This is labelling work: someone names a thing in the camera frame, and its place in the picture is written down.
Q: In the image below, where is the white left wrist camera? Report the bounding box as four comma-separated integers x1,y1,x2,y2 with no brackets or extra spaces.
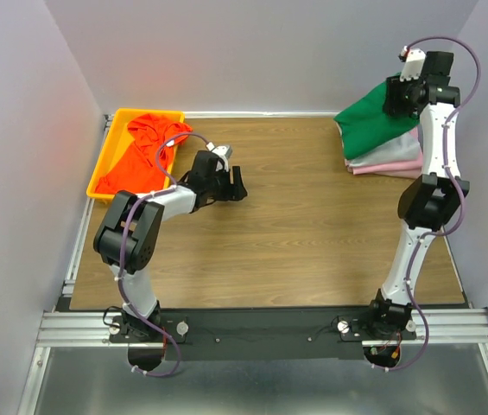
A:
206,143,232,163

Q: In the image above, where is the aluminium frame rail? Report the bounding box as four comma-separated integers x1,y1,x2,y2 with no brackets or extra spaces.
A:
35,114,117,347

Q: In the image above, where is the green t shirt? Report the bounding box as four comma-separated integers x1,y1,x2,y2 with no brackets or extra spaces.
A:
333,81,419,160

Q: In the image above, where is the yellow plastic bin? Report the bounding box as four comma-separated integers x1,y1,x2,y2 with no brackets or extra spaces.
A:
86,107,187,208

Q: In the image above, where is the orange t shirt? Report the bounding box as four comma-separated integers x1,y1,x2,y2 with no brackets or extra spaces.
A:
94,112,193,198

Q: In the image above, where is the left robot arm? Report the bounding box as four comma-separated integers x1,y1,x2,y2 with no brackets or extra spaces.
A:
93,145,247,342

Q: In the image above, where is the white folded t shirt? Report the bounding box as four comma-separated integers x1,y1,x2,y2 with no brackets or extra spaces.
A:
345,129,421,168

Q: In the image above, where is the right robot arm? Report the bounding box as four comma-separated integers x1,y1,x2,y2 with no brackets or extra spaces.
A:
364,47,470,339

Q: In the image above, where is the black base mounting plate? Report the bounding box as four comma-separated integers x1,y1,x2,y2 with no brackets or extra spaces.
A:
55,297,417,362

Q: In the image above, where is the pink folded t shirt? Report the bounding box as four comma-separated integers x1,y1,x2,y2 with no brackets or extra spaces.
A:
345,150,423,178

